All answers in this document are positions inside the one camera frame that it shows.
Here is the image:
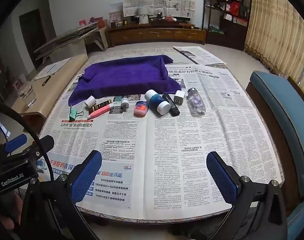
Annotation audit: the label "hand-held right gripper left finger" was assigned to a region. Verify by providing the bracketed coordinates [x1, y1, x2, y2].
[22, 150, 102, 240]

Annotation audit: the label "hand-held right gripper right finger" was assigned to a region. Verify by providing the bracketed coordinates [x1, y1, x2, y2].
[206, 151, 288, 240]

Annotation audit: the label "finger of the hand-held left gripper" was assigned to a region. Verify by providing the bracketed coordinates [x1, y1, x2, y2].
[6, 134, 27, 153]
[29, 135, 55, 157]

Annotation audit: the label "green binder clip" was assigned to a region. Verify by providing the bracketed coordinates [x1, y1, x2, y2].
[69, 106, 84, 122]

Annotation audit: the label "small white cylinder cap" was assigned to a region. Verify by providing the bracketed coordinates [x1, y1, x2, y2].
[84, 95, 97, 109]

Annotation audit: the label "pink lip balm tube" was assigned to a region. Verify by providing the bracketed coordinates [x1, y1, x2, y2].
[87, 103, 115, 120]

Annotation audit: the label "dark brown gold tube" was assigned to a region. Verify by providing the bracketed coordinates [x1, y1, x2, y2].
[89, 100, 113, 113]

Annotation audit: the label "clear bottle with pills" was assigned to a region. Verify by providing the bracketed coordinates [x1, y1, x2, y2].
[187, 87, 206, 116]

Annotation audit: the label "black rectangular case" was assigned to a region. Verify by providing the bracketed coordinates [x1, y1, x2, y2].
[162, 94, 180, 116]

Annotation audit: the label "white charger plug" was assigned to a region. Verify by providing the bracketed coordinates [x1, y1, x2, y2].
[173, 90, 185, 105]

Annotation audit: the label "blue and white bottle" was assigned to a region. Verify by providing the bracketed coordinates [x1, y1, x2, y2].
[144, 89, 171, 116]

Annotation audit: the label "person's left hand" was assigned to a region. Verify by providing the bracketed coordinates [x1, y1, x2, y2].
[0, 192, 24, 230]

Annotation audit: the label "beige side table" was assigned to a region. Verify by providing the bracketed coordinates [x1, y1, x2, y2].
[11, 54, 89, 130]

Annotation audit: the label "newspaper spread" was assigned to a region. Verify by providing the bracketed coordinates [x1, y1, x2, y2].
[39, 64, 283, 218]

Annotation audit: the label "clear drinking glass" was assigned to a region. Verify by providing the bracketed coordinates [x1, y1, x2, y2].
[17, 81, 37, 107]

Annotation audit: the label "white paper sheet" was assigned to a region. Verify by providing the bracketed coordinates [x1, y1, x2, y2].
[33, 57, 72, 81]

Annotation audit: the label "pink jar with blue label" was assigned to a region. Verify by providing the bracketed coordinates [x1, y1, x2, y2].
[134, 101, 149, 117]

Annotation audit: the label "blue chair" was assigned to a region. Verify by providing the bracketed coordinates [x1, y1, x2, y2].
[245, 70, 304, 235]

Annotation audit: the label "dark wooden door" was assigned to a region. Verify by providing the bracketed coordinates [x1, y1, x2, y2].
[19, 9, 48, 71]

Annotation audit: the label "purple towel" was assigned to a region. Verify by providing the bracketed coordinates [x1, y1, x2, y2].
[68, 54, 182, 105]

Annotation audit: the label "stack of newspapers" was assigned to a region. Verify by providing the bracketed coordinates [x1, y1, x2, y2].
[33, 21, 100, 61]

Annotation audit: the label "folded newspaper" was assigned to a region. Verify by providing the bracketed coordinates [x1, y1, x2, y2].
[173, 46, 226, 66]

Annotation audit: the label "wooden television cabinet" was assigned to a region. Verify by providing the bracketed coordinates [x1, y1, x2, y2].
[106, 21, 207, 47]

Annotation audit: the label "beige curtain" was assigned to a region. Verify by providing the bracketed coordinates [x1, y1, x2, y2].
[244, 0, 304, 100]

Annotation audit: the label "dark display shelf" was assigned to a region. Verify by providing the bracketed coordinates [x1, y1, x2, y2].
[202, 0, 253, 52]

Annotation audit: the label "white wrapped ornament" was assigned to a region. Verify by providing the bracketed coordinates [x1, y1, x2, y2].
[137, 7, 150, 25]

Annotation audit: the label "newspapers covering television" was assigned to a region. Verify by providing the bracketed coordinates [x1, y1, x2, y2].
[123, 0, 196, 20]

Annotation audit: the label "black cable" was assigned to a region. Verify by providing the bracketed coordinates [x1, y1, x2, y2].
[0, 102, 55, 182]

